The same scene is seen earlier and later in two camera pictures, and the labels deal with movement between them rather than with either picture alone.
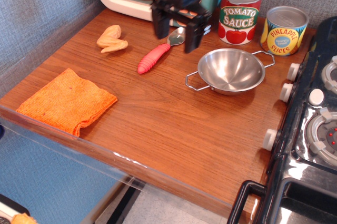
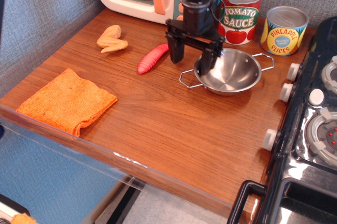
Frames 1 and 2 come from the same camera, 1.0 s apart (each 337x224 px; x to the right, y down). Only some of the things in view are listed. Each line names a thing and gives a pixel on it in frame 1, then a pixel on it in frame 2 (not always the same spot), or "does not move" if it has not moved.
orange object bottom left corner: x=22 y=218 does not move
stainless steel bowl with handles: x=229 y=70 does not move
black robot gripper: x=181 y=0 → x=198 y=23
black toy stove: x=301 y=183 does not move
